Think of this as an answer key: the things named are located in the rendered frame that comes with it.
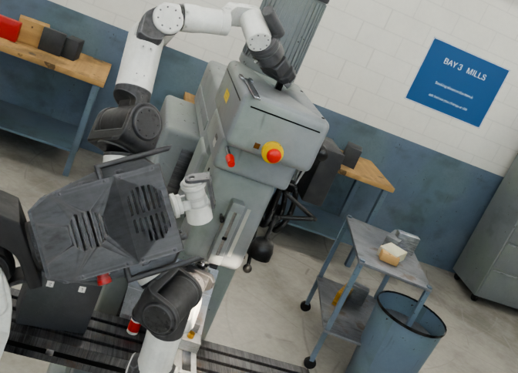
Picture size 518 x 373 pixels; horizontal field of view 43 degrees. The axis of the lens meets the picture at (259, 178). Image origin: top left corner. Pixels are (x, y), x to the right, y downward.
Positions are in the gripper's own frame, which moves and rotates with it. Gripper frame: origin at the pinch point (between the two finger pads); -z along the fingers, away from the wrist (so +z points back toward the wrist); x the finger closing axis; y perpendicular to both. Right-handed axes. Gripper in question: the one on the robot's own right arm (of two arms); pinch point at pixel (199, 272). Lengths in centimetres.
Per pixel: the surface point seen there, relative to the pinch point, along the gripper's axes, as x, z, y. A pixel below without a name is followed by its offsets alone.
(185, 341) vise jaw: -5.4, 7.1, 21.2
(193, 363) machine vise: -10.6, 11.3, 24.6
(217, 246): -2.9, 12.6, -16.4
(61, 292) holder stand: 35.9, 17.5, 17.6
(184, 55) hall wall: 118, -402, 0
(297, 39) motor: 1, -15, -80
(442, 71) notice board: -111, -475, -79
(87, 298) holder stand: 28.4, 13.4, 18.2
